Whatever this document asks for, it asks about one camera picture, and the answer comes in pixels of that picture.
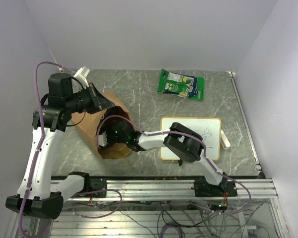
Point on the brown paper bag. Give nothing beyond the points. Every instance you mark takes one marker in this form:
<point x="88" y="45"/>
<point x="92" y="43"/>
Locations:
<point x="89" y="124"/>

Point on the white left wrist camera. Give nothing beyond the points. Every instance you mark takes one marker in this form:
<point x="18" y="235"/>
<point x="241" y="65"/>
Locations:
<point x="81" y="75"/>

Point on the green Chiuba chips bag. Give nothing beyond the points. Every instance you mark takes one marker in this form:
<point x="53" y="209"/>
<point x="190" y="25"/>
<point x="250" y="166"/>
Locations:
<point x="181" y="85"/>

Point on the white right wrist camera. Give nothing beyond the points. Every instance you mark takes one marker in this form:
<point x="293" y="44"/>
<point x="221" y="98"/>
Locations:
<point x="102" y="139"/>

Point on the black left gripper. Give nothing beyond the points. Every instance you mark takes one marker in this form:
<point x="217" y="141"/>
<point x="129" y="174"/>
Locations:
<point x="99" y="102"/>

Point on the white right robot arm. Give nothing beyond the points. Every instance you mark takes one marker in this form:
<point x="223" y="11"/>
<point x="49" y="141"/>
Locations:
<point x="186" y="144"/>

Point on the yellow green snack packet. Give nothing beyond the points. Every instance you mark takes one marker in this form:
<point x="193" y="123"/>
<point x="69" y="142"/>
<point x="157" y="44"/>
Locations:
<point x="178" y="83"/>

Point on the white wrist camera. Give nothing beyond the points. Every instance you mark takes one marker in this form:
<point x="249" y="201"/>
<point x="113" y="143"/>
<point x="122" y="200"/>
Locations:
<point x="81" y="75"/>
<point x="102" y="139"/>

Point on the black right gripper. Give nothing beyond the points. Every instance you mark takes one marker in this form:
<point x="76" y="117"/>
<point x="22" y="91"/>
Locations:
<point x="109" y="130"/>

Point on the white dry-erase board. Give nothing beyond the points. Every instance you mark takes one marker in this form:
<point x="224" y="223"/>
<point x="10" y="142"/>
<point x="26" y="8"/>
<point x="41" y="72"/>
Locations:
<point x="208" y="128"/>

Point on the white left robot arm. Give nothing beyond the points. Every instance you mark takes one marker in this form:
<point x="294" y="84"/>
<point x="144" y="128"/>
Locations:
<point x="36" y="196"/>

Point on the aluminium mounting rail frame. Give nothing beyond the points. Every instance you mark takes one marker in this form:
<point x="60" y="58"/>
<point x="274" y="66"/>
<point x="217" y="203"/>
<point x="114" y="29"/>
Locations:
<point x="153" y="207"/>

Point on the white marker pen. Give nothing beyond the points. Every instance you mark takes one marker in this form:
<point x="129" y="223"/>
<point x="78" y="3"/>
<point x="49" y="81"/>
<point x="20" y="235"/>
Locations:
<point x="224" y="141"/>

